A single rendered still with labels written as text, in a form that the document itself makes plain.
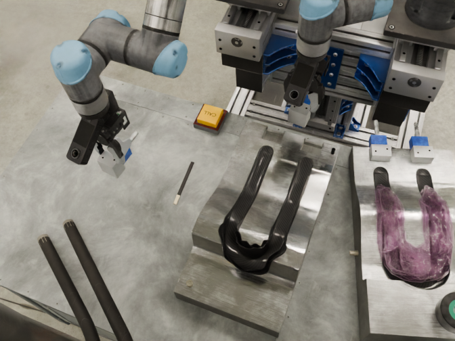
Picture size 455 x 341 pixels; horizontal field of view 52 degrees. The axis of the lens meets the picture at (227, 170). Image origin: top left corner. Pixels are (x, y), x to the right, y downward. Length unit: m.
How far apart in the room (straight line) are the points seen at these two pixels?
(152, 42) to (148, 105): 0.56
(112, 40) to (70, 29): 2.06
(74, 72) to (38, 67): 1.96
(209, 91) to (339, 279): 1.55
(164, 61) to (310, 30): 0.31
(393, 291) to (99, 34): 0.82
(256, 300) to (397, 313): 0.31
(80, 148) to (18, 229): 0.39
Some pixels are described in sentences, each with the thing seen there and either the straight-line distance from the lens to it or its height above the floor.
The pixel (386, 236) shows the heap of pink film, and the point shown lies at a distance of 1.16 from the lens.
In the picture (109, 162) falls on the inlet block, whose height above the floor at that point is 0.96.
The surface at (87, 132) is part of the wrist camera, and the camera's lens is 1.08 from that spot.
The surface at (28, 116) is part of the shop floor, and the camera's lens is 2.70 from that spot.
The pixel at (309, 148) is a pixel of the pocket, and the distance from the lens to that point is 1.29.
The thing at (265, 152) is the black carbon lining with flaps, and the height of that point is 0.88.
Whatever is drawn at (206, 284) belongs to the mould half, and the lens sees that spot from 1.13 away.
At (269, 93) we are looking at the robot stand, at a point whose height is 0.21.
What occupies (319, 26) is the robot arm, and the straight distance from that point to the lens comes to 1.03.
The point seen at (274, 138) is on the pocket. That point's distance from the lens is 1.30.
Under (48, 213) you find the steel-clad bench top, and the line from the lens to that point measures 1.38.
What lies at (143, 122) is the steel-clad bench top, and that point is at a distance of 1.45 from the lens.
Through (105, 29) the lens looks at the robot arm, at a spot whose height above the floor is 1.28.
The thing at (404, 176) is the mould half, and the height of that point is 0.86.
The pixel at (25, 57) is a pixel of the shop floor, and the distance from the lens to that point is 2.99.
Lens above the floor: 1.94
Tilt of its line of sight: 60 degrees down
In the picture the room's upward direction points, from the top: 6 degrees counter-clockwise
